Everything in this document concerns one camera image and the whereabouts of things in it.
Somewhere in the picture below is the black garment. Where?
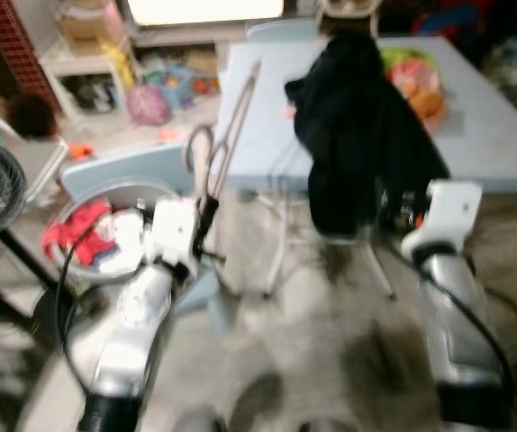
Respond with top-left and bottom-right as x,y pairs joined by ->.
286,31 -> 450,239

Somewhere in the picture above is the pink metal clothes hanger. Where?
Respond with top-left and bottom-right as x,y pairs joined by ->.
184,61 -> 262,203

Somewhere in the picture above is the grey round laundry basket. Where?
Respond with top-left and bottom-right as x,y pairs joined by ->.
47,180 -> 196,284

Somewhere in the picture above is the orange plush toy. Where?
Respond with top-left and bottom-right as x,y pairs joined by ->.
416,88 -> 447,122

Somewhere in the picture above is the light blue plastic folding table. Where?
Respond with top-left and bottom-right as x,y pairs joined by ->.
215,36 -> 517,302

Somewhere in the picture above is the pink backpack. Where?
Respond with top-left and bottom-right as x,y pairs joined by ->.
125,83 -> 174,127

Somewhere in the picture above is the red garment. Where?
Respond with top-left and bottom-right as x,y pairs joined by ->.
42,202 -> 120,266

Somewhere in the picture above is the green garment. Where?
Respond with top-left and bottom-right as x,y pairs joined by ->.
380,47 -> 440,73

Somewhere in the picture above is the robot left leg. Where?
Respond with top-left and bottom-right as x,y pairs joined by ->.
173,409 -> 228,432

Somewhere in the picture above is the robot leg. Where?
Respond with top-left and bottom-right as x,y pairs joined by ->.
173,409 -> 228,432
299,416 -> 349,432

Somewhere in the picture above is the white shelf unit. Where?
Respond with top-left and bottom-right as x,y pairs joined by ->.
41,0 -> 223,118

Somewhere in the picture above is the child in orange shirt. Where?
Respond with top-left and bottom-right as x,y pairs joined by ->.
6,92 -> 59,138

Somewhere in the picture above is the bright white screen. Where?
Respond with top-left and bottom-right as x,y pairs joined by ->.
123,0 -> 286,26

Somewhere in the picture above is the robot right leg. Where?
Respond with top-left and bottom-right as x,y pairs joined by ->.
299,416 -> 349,432

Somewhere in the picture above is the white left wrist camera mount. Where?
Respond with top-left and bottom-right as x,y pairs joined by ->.
143,200 -> 201,275

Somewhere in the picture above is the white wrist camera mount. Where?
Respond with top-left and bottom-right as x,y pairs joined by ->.
401,180 -> 483,257
143,200 -> 201,275

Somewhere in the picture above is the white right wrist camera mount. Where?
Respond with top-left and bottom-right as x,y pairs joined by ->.
401,180 -> 483,257

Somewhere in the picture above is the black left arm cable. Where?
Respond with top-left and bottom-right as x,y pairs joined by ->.
53,220 -> 160,397

